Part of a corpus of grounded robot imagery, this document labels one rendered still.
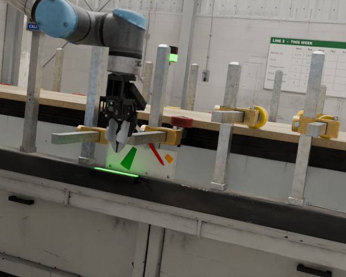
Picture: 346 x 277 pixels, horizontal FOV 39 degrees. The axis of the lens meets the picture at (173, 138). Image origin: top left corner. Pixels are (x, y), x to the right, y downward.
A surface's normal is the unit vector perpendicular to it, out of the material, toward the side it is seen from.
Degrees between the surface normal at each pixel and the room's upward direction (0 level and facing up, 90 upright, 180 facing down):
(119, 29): 90
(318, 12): 90
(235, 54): 90
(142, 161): 90
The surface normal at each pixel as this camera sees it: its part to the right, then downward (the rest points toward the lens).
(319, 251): -0.36, 0.05
